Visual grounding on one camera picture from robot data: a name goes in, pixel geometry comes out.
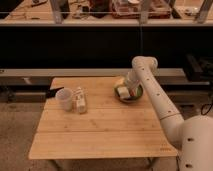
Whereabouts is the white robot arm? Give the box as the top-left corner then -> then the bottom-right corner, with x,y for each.
114,56 -> 213,171

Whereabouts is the wooden folding table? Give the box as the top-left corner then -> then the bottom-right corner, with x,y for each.
29,77 -> 177,159

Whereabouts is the long workbench shelf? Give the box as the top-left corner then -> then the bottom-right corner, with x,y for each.
0,0 -> 213,27

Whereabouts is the red pepper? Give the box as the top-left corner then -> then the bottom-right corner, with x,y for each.
130,88 -> 139,97

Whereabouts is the white ceramic cup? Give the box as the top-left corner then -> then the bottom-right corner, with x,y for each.
55,88 -> 73,111

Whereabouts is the white block in bowl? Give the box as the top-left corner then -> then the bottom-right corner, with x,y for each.
118,87 -> 130,99

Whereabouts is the green bowl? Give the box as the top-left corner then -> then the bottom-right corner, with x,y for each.
114,79 -> 143,103

